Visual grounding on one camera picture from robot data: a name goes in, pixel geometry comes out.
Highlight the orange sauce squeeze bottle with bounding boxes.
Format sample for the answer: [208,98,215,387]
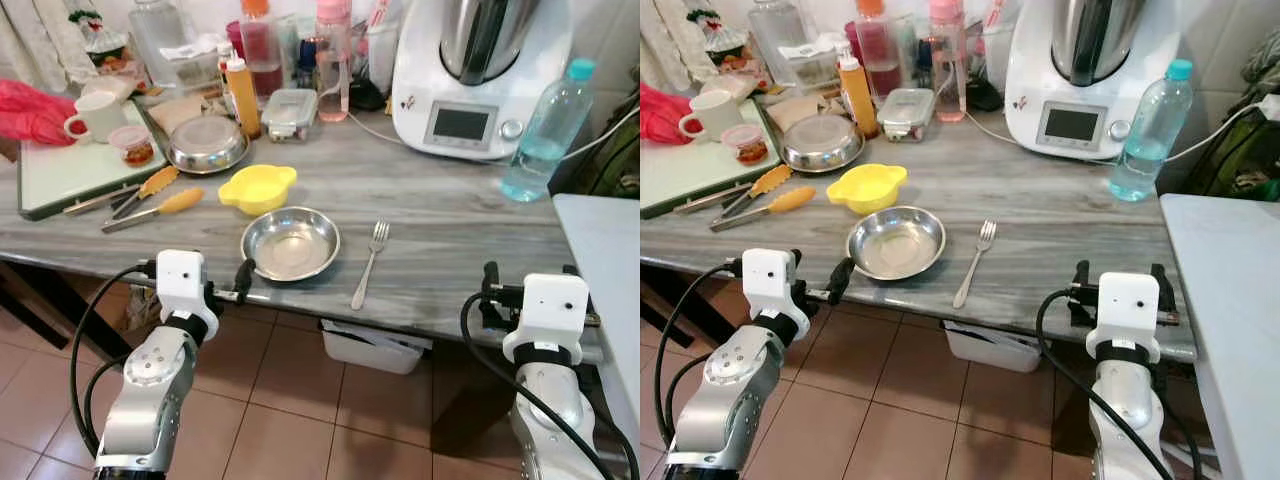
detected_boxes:
[224,55,263,141]
[838,52,881,139]

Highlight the beige patterned curtain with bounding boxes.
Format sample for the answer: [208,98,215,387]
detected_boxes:
[0,0,97,96]
[640,0,706,91]

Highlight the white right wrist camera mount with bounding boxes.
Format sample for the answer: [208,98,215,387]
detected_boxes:
[503,273,591,366]
[1087,272,1163,363]

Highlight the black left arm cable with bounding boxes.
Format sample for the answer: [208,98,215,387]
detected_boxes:
[654,260,746,451]
[69,260,159,463]

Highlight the empty steel bowl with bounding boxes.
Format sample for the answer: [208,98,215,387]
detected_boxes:
[240,207,341,283]
[847,206,947,281]

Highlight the white plastic bin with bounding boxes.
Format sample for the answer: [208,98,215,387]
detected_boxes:
[319,318,434,377]
[941,320,1043,375]

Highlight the steel fork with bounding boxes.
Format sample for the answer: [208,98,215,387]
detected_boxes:
[953,220,998,309]
[351,221,391,310]

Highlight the yellow plastic bowl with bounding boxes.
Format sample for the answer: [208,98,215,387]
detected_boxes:
[826,163,908,215]
[218,165,298,217]

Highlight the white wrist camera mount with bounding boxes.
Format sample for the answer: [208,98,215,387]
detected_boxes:
[155,250,220,341]
[742,248,809,341]
[1087,272,1163,363]
[503,273,591,366]

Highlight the orange tipped steel tongs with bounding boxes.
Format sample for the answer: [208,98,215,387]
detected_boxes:
[709,163,817,233]
[100,165,205,234]

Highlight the large clear plastic jar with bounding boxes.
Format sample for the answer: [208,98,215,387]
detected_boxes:
[745,0,839,87]
[128,0,223,89]

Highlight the small decorated figurine jar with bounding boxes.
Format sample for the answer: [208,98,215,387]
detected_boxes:
[68,10,133,77]
[685,8,749,73]

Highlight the brown paper bag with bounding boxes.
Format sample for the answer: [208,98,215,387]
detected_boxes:
[762,90,843,133]
[145,92,237,137]

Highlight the small pink lidded sauce cup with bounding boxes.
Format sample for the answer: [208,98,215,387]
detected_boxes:
[720,123,769,166]
[108,125,157,168]

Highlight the orange capped red juice bottle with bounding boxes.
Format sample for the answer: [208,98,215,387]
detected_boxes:
[855,0,902,100]
[238,0,286,102]

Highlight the lidded steel bowl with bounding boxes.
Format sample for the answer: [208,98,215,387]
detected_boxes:
[780,112,866,174]
[166,114,251,176]

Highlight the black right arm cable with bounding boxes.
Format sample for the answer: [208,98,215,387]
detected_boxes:
[1035,289,1206,480]
[459,292,641,480]

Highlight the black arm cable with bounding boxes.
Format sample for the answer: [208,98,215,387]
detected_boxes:
[654,260,746,451]
[1035,289,1206,480]
[459,292,641,480]
[69,260,159,463]

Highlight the blue capped clear water bottle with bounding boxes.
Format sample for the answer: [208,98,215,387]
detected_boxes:
[1108,58,1195,204]
[500,58,598,204]

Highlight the green rimmed white cutting board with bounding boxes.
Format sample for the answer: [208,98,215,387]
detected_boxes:
[17,100,171,222]
[640,100,783,220]

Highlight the white side counter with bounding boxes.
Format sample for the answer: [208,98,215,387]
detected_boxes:
[1159,193,1280,480]
[552,193,641,446]

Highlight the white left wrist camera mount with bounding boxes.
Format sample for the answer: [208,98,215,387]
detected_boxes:
[742,248,809,341]
[155,250,220,341]

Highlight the dark green bag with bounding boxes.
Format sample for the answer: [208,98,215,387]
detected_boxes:
[568,88,641,198]
[1183,25,1280,203]

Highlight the pink capped clear bottle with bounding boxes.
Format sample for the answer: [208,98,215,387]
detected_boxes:
[315,0,354,124]
[928,0,968,124]

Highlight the grey lidded clear food box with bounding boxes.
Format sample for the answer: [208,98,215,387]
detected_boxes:
[262,89,319,142]
[876,88,938,142]

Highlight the white kitchen food processor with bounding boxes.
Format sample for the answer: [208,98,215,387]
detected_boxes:
[1004,0,1183,162]
[391,0,577,162]

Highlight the red cloth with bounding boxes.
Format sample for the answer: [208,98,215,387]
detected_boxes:
[0,79,77,147]
[640,82,697,145]

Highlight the white mug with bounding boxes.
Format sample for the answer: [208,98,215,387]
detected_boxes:
[679,89,747,143]
[64,91,130,145]

